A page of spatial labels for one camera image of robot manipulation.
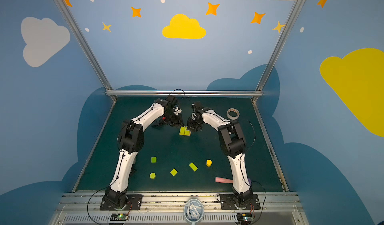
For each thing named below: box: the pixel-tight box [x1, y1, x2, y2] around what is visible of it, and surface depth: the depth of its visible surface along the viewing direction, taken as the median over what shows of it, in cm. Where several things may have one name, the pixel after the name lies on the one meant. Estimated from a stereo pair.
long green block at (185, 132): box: [182, 126, 191, 136], surface depth 101 cm
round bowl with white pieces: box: [183, 198, 204, 223], surface depth 73 cm
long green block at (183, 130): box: [179, 126, 188, 136], surface depth 102 cm
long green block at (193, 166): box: [188, 162, 198, 172], surface depth 88 cm
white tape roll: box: [226, 108, 240, 120], surface depth 115 cm
